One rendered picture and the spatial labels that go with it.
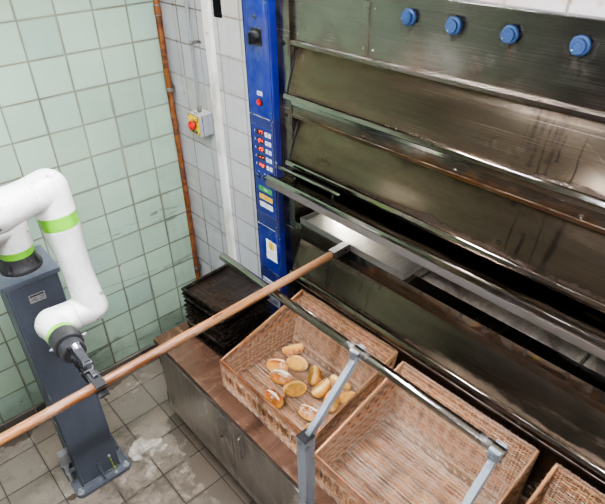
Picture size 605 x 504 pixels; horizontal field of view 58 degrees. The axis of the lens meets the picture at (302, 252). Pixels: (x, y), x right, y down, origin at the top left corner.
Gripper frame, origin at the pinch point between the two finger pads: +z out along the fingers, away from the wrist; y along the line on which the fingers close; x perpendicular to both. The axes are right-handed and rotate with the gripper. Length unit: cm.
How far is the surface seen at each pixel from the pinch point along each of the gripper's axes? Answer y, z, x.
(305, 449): 25, 42, -42
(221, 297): 33, -46, -69
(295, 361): 54, -10, -81
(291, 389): 54, 0, -70
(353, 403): 42, 29, -76
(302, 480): 42, 40, -41
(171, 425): 118, -68, -43
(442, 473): 58, 64, -87
